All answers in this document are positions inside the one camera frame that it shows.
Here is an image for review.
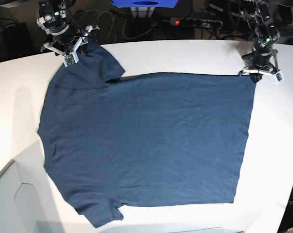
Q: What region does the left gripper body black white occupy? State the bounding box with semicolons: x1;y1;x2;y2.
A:
238;47;284;84

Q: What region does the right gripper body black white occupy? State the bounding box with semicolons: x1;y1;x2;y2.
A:
36;14;99;67

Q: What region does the dark blue T-shirt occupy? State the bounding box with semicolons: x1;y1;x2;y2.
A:
37;43;256;227

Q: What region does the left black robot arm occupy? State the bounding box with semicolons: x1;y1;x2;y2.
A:
238;0;284;84

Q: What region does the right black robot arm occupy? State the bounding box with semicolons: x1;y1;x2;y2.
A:
36;0;100;67

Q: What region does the blue box on stand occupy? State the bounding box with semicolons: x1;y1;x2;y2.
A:
112;0;178;8

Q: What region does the grey plastic bin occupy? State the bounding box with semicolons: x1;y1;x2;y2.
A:
0;159;64;233

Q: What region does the grey looped cable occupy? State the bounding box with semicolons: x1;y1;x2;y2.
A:
86;9;159;41

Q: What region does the aluminium stand post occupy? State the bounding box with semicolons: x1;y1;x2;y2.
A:
130;7;155;18

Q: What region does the black power strip red switch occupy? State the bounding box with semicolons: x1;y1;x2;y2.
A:
169;17;223;29

